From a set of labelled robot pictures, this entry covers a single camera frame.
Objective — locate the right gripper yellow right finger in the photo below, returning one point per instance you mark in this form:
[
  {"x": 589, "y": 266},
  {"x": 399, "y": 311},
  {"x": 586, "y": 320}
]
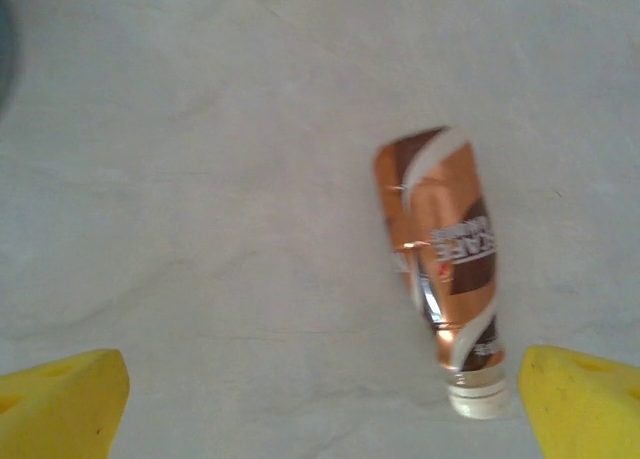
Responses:
[{"x": 585, "y": 409}]

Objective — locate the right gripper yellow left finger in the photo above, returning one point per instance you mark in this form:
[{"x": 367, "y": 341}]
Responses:
[{"x": 55, "y": 409}]

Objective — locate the brown coffee bottle white cap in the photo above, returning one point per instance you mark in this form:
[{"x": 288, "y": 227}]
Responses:
[{"x": 440, "y": 229}]

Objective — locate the bin with blue bag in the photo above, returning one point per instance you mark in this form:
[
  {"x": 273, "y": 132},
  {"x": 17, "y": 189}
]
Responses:
[{"x": 6, "y": 39}]

